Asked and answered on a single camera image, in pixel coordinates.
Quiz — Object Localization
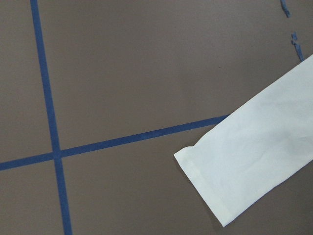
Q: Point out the cream long-sleeve cat shirt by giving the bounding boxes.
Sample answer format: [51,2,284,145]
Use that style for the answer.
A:
[174,57,313,226]

